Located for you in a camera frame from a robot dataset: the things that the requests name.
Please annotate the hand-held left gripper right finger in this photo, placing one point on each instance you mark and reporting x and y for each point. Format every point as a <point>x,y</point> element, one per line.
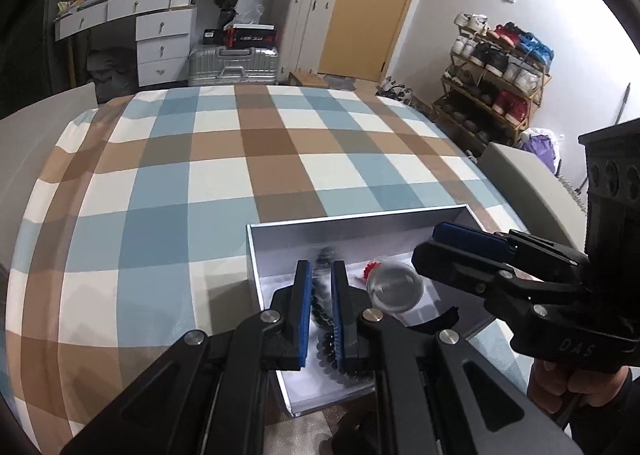
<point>338,315</point>

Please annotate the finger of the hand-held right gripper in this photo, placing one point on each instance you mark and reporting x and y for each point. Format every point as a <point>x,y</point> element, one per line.
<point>465,237</point>
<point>450,265</point>

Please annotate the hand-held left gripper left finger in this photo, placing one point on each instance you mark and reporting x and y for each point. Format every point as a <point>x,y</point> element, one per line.
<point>303,315</point>

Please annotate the silver cardboard box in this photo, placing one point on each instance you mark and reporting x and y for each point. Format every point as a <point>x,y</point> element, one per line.
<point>300,385</point>

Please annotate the person's right hand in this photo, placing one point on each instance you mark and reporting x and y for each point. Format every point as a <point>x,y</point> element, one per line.
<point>550,387</point>

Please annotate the white slatted rack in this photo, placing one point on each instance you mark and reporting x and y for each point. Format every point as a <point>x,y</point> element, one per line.
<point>572,190</point>

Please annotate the grey cabinet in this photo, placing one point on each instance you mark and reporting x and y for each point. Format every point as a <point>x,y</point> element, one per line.
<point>530,190</point>

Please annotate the purple bag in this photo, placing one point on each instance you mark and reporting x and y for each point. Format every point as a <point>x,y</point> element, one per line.
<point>542,150</point>

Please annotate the wooden shoe rack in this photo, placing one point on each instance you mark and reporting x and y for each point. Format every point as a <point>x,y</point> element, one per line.
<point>480,110</point>

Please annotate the thin grey pole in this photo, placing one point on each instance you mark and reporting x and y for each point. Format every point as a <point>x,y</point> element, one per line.
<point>621,105</point>

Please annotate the pile of shoes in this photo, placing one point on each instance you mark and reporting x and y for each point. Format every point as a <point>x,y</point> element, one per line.
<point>395,90</point>

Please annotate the checked tablecloth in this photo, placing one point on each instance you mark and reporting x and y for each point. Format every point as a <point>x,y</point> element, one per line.
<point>200,185</point>

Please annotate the rows of sneakers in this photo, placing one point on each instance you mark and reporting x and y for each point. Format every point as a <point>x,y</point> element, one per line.
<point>505,55</point>

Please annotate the patterned floor mat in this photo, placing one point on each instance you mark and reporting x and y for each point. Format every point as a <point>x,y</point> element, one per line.
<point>340,82</point>

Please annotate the brown cardboard box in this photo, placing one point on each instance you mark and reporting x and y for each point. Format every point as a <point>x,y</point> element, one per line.
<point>306,79</point>

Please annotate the wooden door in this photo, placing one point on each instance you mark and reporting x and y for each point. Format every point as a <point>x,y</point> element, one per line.
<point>375,5</point>

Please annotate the silver suitcase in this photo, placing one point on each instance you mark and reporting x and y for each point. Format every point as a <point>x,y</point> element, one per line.
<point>232,66</point>

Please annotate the white suitcase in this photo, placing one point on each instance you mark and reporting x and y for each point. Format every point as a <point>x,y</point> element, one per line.
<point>304,32</point>

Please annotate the black box with red stripe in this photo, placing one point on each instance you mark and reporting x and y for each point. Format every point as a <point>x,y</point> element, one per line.
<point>250,36</point>

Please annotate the small black box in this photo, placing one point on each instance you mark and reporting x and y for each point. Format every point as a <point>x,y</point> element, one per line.
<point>212,36</point>

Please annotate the clear plastic bag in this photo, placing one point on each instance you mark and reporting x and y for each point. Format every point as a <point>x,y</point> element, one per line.
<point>250,15</point>

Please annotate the grey clothes heap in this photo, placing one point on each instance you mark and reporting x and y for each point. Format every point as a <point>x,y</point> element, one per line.
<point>112,72</point>

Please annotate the white desk with drawers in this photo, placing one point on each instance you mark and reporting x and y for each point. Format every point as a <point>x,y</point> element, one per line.
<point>160,35</point>

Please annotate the bouquet in black wrap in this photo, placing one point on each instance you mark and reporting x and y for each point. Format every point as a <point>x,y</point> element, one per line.
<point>224,0</point>

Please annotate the grey nightstand with drawers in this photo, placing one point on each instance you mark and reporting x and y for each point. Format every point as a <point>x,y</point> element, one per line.
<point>45,105</point>

